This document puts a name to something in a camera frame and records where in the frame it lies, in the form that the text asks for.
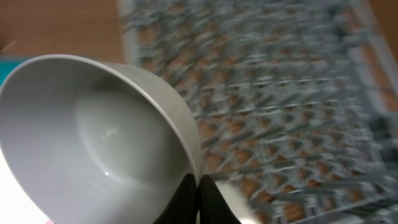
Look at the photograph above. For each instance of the teal serving tray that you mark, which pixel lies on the teal serving tray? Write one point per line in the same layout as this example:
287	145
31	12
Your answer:
8	64

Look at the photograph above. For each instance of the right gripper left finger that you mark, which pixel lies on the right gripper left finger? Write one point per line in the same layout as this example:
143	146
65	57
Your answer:
182	208

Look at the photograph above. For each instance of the grey dishwasher rack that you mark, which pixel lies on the grey dishwasher rack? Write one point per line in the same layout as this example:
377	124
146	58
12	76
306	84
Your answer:
295	101

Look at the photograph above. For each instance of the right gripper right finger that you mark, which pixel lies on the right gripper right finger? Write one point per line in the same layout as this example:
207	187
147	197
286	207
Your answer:
212	206

